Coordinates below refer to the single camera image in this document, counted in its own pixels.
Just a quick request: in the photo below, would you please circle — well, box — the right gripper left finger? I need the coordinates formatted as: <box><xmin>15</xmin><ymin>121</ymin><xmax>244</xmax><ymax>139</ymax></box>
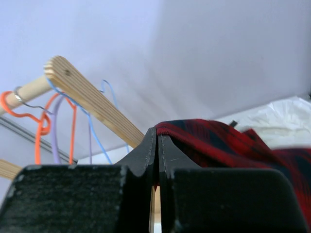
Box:
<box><xmin>0</xmin><ymin>128</ymin><xmax>156</xmax><ymax>233</ymax></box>

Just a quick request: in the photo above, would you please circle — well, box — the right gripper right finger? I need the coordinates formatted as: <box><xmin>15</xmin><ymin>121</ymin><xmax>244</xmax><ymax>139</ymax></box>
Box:
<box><xmin>158</xmin><ymin>135</ymin><xmax>310</xmax><ymax>233</ymax></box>

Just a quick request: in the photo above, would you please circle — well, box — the red black plaid skirt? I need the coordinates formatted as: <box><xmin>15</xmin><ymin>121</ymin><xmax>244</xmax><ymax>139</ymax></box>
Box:
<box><xmin>155</xmin><ymin>119</ymin><xmax>311</xmax><ymax>224</ymax></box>

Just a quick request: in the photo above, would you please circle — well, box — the lilac plastic hanger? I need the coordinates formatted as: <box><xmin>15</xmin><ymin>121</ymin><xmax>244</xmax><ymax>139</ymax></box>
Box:
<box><xmin>51</xmin><ymin>96</ymin><xmax>77</xmax><ymax>164</ymax></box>

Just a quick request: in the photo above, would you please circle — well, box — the orange plastic hanger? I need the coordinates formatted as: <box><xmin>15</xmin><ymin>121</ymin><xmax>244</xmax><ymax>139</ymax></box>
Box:
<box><xmin>0</xmin><ymin>91</ymin><xmax>73</xmax><ymax>165</ymax></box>

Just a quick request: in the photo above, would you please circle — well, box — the white crumpled cloth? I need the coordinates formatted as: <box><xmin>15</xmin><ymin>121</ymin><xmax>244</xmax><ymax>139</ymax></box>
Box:
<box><xmin>217</xmin><ymin>96</ymin><xmax>311</xmax><ymax>149</ymax></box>

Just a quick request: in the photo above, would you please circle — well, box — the wooden clothes rack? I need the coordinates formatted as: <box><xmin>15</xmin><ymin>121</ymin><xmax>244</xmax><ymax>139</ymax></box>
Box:
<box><xmin>0</xmin><ymin>55</ymin><xmax>161</xmax><ymax>233</ymax></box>

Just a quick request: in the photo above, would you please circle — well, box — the light blue wire hanger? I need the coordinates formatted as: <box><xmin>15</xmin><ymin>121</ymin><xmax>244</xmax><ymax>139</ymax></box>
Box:
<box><xmin>46</xmin><ymin>78</ymin><xmax>119</xmax><ymax>165</ymax></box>

